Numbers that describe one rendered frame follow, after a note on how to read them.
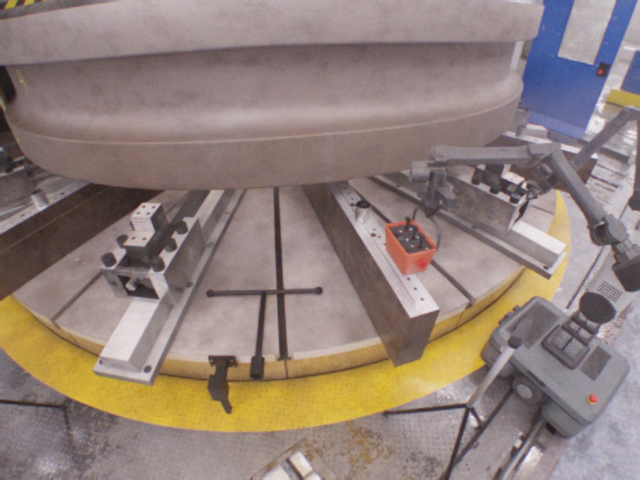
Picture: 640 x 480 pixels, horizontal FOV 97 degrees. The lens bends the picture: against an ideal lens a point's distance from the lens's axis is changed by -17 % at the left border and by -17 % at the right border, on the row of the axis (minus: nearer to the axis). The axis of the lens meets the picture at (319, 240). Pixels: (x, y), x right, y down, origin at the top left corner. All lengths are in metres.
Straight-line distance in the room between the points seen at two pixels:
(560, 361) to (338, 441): 1.20
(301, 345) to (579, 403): 1.36
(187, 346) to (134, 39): 1.40
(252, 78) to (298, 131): 0.32
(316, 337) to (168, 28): 1.51
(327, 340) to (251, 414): 0.56
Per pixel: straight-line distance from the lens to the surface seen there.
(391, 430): 1.84
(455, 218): 2.50
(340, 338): 1.69
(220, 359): 1.69
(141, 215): 1.74
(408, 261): 1.26
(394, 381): 1.96
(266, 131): 1.64
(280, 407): 1.86
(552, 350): 2.04
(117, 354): 1.70
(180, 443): 1.91
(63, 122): 2.34
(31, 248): 2.60
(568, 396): 1.97
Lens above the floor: 1.71
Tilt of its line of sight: 39 degrees down
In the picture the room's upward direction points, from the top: straight up
